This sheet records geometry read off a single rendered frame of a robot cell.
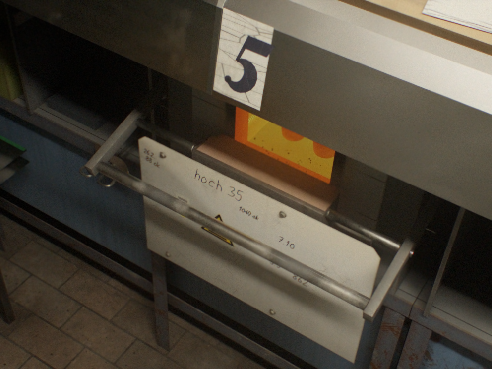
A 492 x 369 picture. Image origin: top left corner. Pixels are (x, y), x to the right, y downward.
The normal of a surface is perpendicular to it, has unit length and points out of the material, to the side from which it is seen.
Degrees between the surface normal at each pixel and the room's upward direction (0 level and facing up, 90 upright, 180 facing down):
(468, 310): 0
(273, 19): 55
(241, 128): 90
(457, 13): 27
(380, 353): 90
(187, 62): 80
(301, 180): 0
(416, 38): 33
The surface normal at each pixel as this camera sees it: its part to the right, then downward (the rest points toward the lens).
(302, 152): 0.05, -0.72
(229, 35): -0.52, 0.43
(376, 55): -0.40, 0.05
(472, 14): -0.20, -0.38
